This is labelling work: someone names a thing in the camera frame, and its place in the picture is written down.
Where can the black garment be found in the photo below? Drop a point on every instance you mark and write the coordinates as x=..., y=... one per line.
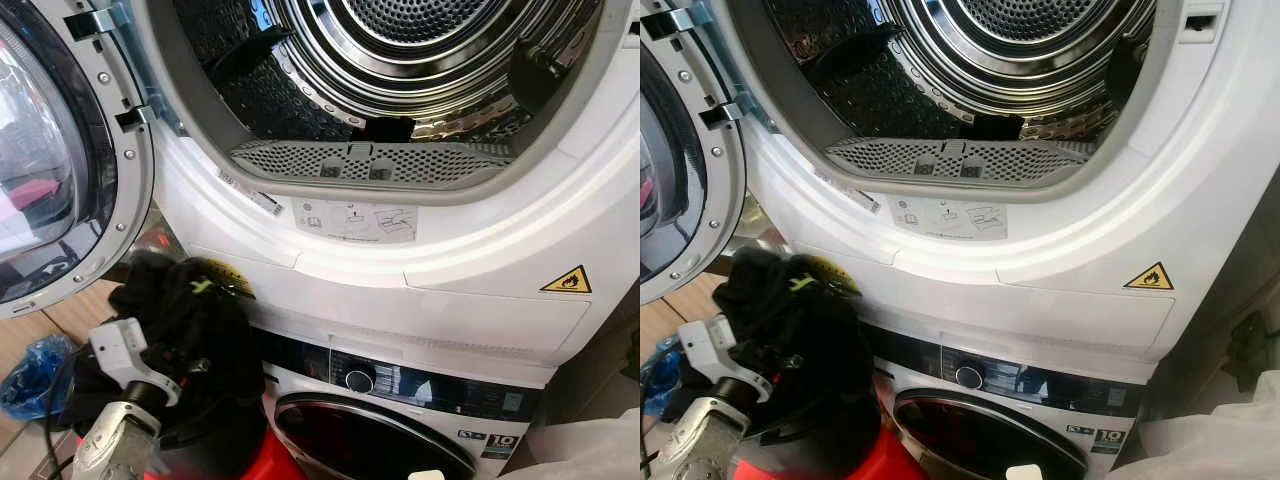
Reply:
x=200, y=330
x=800, y=330

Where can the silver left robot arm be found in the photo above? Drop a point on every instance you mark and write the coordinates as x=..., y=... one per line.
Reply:
x=115, y=440
x=700, y=440

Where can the white washing machine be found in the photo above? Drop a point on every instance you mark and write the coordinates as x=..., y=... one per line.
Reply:
x=905, y=385
x=300, y=388

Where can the round yellow sticker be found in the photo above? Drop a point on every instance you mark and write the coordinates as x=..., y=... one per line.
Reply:
x=235, y=275
x=835, y=270

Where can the blue plastic bag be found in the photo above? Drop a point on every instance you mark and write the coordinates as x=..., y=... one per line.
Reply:
x=35, y=380
x=658, y=380

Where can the red plastic stool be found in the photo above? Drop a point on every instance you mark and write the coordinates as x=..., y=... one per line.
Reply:
x=275, y=460
x=890, y=460

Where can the white barcode label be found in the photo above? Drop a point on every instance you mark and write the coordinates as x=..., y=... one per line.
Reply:
x=262, y=203
x=865, y=200

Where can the round washer control knob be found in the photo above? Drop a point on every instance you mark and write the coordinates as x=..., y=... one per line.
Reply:
x=968, y=377
x=359, y=381

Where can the chrome rimmed washer door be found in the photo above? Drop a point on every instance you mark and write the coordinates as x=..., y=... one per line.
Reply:
x=360, y=450
x=980, y=450

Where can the white cloth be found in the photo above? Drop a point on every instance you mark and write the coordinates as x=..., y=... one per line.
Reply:
x=1200, y=450
x=590, y=455

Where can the white instruction sticker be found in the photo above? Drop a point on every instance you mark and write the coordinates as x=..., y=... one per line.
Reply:
x=950, y=218
x=355, y=220

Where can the yellow flame warning sticker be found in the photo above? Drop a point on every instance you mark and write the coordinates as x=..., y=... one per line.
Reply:
x=1150, y=280
x=568, y=284

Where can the round glass dryer door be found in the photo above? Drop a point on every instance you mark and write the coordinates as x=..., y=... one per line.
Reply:
x=670, y=150
x=60, y=150

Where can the grey metal door hinge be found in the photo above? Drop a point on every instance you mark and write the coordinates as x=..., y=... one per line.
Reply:
x=680, y=20
x=135, y=117
x=95, y=20
x=720, y=115

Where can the black washer control panel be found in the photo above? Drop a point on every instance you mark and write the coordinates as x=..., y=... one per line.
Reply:
x=440, y=385
x=1050, y=385

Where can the white tumble dryer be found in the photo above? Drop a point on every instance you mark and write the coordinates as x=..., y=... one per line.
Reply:
x=1050, y=300
x=450, y=300

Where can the dark warranty sticker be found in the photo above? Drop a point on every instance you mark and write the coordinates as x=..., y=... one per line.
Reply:
x=500, y=445
x=1108, y=440

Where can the grey perforated lint filter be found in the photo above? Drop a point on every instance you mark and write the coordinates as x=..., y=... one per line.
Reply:
x=420, y=165
x=1000, y=160

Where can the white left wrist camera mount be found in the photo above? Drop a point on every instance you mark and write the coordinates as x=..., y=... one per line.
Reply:
x=120, y=350
x=710, y=345

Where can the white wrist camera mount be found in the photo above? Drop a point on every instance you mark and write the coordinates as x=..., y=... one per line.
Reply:
x=425, y=475
x=120, y=350
x=710, y=345
x=1025, y=473

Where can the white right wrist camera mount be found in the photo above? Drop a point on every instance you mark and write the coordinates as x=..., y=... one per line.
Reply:
x=425, y=475
x=1025, y=473

